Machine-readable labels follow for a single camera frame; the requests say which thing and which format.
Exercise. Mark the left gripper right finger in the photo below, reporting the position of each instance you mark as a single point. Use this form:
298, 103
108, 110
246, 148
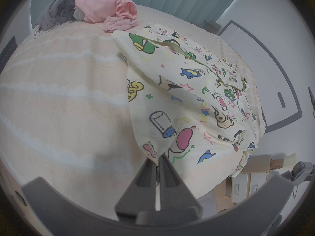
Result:
182, 200

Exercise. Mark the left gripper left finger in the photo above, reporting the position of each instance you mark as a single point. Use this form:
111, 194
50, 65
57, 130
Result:
133, 200

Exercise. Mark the white printed pyjama top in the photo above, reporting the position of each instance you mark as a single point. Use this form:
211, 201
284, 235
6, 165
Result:
172, 107

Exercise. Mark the pile of clothes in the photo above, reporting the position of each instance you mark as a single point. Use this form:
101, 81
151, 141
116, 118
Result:
56, 13

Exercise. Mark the white and wood bedside table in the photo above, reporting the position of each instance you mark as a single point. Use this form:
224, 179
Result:
258, 163

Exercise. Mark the bed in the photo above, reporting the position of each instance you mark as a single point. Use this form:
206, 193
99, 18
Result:
61, 95

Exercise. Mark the grey bedside table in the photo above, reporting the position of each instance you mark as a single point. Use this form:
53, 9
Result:
211, 26

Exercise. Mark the pink garment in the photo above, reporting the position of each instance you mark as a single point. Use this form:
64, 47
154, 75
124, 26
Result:
98, 6

